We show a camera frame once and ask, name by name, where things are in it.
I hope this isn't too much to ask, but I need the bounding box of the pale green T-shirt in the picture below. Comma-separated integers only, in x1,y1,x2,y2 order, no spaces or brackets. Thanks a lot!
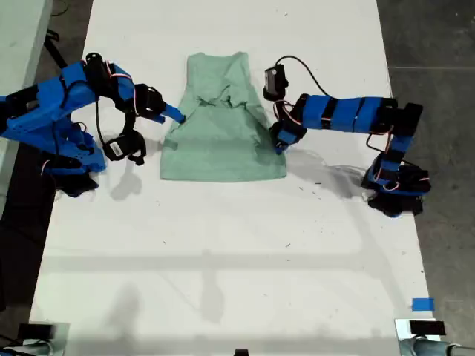
159,51,289,182

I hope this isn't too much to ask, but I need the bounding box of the black tripod leg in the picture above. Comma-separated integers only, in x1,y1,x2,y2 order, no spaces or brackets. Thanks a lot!
43,31,71,70

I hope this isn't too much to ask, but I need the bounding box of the white side bench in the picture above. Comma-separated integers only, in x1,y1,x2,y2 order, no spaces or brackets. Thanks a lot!
0,0,55,220

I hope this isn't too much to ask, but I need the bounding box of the blue tape strip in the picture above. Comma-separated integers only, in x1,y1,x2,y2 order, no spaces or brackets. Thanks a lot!
411,297,435,312

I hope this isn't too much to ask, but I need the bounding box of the silver metal plate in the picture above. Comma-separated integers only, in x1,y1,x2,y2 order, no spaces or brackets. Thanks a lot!
393,317,452,356
27,321,71,356

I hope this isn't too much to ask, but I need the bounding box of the small black box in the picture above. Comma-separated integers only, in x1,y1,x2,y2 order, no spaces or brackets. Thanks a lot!
17,323,56,339
409,320,446,335

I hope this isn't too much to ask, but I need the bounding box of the pale grey padded tube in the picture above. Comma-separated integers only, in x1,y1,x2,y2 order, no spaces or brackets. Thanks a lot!
0,340,53,356
402,336,475,356

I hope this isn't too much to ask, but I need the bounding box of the camera black stalk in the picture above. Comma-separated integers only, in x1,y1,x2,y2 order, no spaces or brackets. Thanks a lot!
265,94,289,109
120,107,138,136

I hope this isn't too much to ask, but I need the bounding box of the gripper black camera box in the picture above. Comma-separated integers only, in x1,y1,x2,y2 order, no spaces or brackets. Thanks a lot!
102,131,148,166
262,65,289,102

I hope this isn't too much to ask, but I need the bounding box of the camera black cable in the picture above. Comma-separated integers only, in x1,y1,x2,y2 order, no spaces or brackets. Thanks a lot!
275,55,333,98
94,92,108,148

